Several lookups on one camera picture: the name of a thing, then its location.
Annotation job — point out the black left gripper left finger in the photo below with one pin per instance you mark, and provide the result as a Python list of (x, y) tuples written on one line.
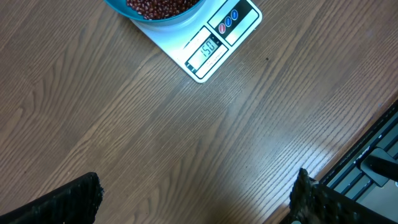
[(75, 202)]

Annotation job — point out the teal blue bowl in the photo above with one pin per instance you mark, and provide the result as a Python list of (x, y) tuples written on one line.
[(120, 7)]

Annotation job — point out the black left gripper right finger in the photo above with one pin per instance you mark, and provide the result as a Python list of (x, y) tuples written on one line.
[(312, 202)]

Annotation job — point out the white digital kitchen scale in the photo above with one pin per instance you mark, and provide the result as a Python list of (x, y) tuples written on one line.
[(200, 44)]

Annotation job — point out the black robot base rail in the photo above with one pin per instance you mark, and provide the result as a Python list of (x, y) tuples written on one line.
[(367, 173)]

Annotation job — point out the red beans in bowl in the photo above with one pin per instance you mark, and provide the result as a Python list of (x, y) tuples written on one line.
[(160, 9)]

